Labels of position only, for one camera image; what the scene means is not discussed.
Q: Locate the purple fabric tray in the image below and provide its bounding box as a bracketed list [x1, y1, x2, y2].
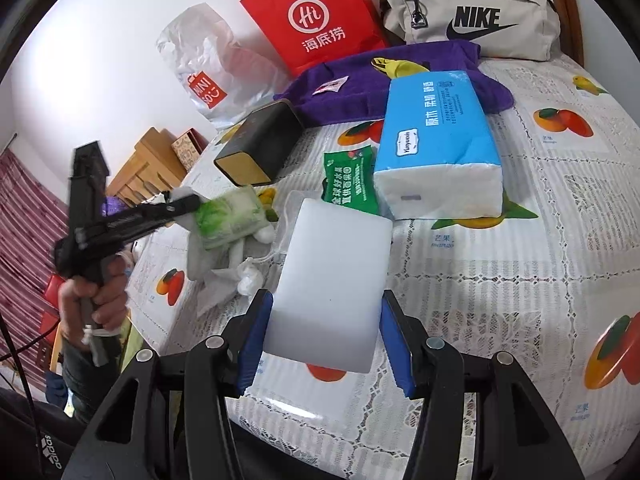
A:
[274, 42, 516, 128]

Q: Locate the white plastic shopping bag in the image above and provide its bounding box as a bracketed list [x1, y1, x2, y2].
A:
[156, 2, 296, 131]

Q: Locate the red striped curtain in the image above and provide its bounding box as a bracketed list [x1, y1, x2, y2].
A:
[0, 147, 71, 361]

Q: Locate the person's left hand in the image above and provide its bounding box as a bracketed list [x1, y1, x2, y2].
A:
[57, 255, 130, 346]

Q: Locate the white foam block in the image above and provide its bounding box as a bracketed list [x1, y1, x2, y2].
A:
[263, 197, 394, 375]

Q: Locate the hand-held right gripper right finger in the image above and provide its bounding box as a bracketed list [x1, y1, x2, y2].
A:
[379, 289, 586, 480]

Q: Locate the white string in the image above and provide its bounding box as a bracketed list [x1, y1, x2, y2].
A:
[245, 192, 303, 266]

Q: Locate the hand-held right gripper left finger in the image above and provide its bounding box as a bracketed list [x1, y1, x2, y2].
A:
[60, 289, 275, 480]

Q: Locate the person's black clothing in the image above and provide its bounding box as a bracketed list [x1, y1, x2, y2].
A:
[0, 385, 101, 480]

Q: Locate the black cable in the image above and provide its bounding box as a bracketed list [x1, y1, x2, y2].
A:
[0, 317, 48, 466]

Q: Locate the green wet wipes packet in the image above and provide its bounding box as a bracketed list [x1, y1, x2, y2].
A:
[320, 145, 383, 213]

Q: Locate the wooden door frame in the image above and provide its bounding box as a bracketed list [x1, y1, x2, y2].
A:
[542, 0, 587, 67]

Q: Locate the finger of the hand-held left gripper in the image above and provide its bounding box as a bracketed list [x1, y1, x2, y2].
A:
[102, 193, 202, 241]

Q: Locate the wooden cabinet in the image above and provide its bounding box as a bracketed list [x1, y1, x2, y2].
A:
[106, 127, 188, 208]

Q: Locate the black and gold tin box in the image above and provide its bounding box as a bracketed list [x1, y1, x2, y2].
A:
[213, 100, 303, 186]

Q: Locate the green and white tissue pack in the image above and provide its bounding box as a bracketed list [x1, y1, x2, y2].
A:
[192, 185, 268, 251]

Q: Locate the beige waist bag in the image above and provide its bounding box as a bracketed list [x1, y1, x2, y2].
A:
[378, 0, 563, 58]

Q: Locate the patterned cardboard box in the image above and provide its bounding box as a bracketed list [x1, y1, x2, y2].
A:
[171, 129, 211, 171]

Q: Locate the fruit printed tablecloth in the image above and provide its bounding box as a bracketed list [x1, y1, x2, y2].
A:
[127, 52, 640, 461]

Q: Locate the blue tissue pack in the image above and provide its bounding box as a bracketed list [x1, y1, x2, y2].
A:
[372, 70, 505, 221]

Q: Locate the person's left forearm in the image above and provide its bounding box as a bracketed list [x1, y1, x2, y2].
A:
[60, 332, 128, 426]

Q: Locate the red paper bag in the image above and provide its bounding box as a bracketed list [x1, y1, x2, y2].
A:
[240, 0, 391, 78]

